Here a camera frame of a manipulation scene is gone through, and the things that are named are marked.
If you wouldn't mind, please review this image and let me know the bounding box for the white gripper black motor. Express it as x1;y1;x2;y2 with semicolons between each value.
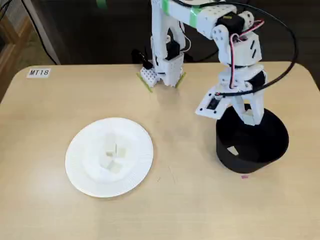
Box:
216;63;268;126

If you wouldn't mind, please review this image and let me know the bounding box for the black pot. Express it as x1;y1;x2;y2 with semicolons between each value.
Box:
215;103;290;174

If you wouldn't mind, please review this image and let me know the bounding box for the white paper plate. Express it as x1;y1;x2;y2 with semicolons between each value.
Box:
65;117;154;198

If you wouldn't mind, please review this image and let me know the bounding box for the green tape strip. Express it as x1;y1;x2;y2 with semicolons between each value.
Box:
174;72;187;89
136;72;154;94

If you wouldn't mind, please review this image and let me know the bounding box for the white MT18 label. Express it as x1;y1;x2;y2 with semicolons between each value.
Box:
26;67;52;79

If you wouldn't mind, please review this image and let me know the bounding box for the white metal leg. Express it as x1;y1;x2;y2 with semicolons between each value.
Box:
23;0;63;65

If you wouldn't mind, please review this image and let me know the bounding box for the red white servo wire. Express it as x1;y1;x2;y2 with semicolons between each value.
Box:
229;19;266;90

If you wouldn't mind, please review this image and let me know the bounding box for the black camera cable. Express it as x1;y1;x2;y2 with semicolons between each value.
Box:
172;0;300;98

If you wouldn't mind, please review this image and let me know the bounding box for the black power cable with plug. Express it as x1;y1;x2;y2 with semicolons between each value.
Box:
131;48;220;71

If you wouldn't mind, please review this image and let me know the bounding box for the thin black background cable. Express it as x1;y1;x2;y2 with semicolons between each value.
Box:
21;0;60;65

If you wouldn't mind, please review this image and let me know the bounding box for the wooden furniture frame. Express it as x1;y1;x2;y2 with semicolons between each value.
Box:
0;14;35;103

